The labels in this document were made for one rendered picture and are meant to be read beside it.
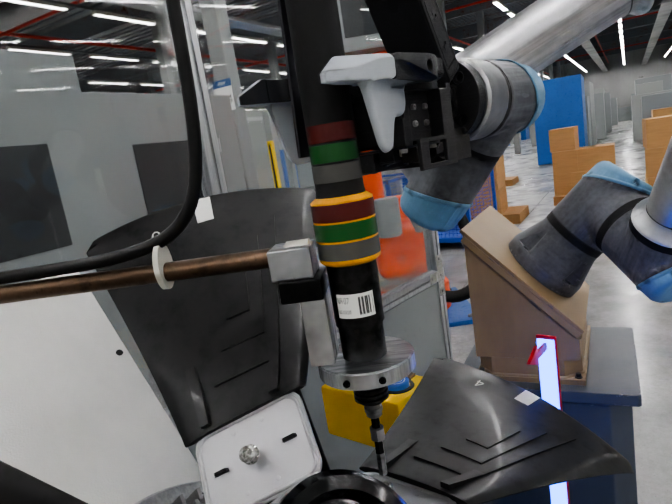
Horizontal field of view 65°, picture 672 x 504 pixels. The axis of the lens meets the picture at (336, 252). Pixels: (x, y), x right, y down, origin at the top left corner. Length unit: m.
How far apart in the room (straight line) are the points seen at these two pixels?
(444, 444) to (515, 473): 0.06
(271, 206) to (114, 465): 0.31
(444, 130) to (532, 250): 0.63
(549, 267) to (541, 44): 0.43
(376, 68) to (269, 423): 0.26
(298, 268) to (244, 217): 0.17
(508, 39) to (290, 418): 0.51
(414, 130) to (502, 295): 0.62
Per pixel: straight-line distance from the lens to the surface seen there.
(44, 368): 0.65
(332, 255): 0.35
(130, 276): 0.41
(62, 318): 0.69
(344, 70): 0.32
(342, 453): 1.56
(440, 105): 0.42
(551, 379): 0.74
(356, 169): 0.35
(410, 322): 1.74
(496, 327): 1.01
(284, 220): 0.51
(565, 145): 9.53
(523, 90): 0.56
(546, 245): 1.02
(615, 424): 1.05
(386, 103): 0.35
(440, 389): 0.61
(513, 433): 0.55
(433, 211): 0.60
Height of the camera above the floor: 1.46
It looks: 11 degrees down
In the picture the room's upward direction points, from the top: 9 degrees counter-clockwise
